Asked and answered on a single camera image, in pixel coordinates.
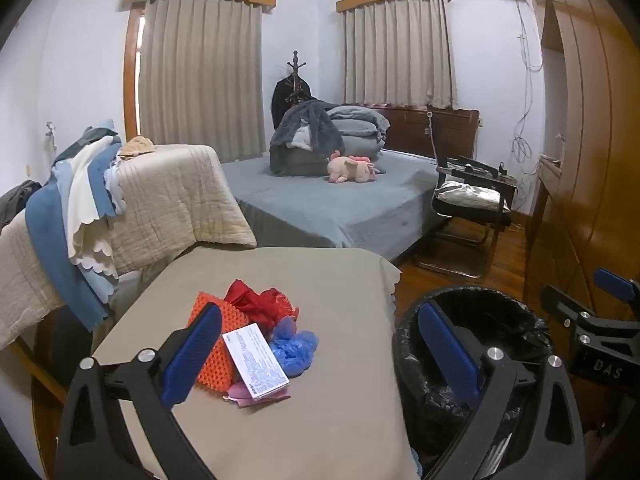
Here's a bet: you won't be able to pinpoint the wide beige curtain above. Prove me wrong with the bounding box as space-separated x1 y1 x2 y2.
139 0 267 163

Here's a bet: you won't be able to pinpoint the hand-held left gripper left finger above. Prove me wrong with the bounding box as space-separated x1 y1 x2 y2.
54 302 223 480

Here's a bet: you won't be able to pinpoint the dark hanging jacket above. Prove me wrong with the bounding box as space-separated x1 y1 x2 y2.
271 76 313 131

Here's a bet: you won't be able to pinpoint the red plastic bag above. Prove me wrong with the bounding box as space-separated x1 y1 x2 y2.
264 291 301 332

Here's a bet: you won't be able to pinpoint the pink plush toy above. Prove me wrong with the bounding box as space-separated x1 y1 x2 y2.
327 152 387 184

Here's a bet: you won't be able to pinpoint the light blue scalloped cloth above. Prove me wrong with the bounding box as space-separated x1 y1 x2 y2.
52 120 128 306

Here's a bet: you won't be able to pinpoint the bed with grey sheet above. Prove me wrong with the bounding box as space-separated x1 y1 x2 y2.
220 147 451 263

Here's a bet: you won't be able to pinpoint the white scalloped cloth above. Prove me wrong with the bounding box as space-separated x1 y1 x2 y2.
67 140 121 273

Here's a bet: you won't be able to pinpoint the white printed box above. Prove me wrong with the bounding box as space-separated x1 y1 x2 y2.
221 324 292 403

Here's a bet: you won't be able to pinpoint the pink wrapper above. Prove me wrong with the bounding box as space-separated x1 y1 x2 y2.
222 380 292 409

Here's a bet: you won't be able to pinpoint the wooden headboard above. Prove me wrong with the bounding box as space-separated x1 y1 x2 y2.
372 105 480 161

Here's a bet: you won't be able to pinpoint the white wall cables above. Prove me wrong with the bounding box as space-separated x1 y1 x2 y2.
512 0 546 177

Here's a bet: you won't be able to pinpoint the orange spiky mat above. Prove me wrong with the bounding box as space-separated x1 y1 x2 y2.
187 291 251 391

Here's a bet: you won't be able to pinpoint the tan cloth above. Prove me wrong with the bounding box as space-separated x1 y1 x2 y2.
120 136 157 158

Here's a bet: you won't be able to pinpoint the black metal chair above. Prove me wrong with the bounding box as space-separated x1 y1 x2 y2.
415 156 518 278

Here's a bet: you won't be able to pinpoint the white seat cushion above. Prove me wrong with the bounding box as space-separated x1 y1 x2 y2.
434 182 511 212

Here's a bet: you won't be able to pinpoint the wooden wardrobe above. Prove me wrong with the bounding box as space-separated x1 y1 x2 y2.
525 0 640 311

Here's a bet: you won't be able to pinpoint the wooden chair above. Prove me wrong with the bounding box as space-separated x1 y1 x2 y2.
7 305 96 476

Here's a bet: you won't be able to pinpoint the dark grey garment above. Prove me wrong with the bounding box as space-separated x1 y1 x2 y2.
0 180 43 233

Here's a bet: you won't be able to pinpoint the thin metal pole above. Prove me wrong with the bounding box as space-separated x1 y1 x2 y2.
426 110 442 162

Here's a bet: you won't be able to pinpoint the blue plastic shoe cover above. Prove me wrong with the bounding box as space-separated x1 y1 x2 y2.
267 316 320 378

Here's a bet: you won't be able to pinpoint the grey folded duvet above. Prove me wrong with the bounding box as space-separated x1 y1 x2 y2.
327 105 391 153

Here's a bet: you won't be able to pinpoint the black bin with bag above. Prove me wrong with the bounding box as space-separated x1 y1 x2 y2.
391 285 556 480

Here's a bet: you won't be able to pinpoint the beige quilted blanket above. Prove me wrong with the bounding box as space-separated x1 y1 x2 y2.
0 207 68 351
107 144 258 278

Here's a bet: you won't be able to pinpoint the wooden door frame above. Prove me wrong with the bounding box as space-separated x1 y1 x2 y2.
124 7 146 142

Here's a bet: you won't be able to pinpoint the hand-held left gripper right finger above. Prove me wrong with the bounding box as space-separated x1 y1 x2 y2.
417 301 587 480

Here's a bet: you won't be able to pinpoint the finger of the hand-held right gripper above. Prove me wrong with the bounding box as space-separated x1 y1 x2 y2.
542 285 599 333
592 267 640 306

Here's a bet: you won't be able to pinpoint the wooden coat rack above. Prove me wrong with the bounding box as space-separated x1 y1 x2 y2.
286 51 311 106

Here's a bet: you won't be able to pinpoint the dark red cloth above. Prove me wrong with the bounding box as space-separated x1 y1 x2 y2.
223 280 273 332

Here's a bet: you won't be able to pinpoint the grey fluffy blanket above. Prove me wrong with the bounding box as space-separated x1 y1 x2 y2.
270 100 346 177

